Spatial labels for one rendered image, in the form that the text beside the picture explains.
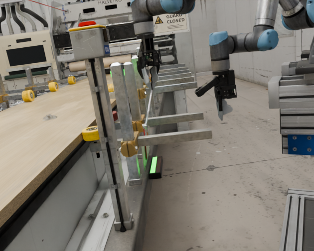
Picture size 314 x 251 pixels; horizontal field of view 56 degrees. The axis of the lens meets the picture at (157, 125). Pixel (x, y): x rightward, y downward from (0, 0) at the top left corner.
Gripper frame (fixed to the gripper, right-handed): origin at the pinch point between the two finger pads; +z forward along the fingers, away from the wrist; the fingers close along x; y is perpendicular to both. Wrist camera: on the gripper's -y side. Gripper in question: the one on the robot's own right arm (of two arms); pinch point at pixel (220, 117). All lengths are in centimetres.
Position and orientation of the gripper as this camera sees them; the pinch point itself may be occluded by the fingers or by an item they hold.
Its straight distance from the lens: 131.0
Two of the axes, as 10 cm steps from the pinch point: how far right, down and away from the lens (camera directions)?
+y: 9.9, -1.2, -0.9
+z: 1.4, 9.6, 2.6
